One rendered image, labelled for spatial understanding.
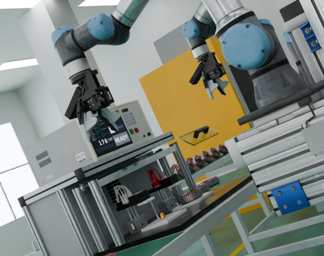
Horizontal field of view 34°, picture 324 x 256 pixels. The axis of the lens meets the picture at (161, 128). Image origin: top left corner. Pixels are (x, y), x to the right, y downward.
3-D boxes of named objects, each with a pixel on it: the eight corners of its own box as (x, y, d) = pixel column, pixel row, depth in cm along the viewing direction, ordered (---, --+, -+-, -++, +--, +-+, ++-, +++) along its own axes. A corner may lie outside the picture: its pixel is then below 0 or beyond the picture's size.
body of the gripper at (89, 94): (101, 107, 153) (84, 69, 153) (81, 118, 157) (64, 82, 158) (116, 103, 160) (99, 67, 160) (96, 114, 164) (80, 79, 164)
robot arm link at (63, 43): (64, 22, 154) (43, 35, 158) (80, 56, 154) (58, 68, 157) (78, 24, 162) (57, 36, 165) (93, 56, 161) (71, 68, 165)
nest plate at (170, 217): (187, 210, 220) (186, 207, 220) (168, 223, 208) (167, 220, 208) (161, 219, 229) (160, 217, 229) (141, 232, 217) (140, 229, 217)
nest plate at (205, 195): (213, 192, 240) (212, 190, 240) (198, 203, 228) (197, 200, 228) (188, 201, 248) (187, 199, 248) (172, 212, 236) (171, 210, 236)
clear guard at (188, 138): (219, 133, 246) (213, 121, 247) (194, 145, 227) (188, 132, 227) (168, 156, 265) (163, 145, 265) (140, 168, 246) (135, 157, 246)
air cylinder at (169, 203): (177, 206, 248) (173, 195, 248) (169, 212, 242) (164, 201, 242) (170, 209, 251) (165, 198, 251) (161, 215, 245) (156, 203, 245)
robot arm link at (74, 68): (58, 69, 158) (75, 67, 165) (64, 83, 158) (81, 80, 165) (76, 58, 154) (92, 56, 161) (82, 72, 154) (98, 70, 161)
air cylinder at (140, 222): (149, 225, 228) (144, 213, 228) (139, 231, 222) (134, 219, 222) (141, 227, 231) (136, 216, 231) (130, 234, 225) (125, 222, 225)
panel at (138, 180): (176, 202, 269) (152, 149, 271) (93, 254, 216) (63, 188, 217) (174, 202, 270) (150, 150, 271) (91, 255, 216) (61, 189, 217)
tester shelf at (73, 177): (174, 138, 263) (171, 130, 263) (85, 178, 207) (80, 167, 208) (114, 166, 288) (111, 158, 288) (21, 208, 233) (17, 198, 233)
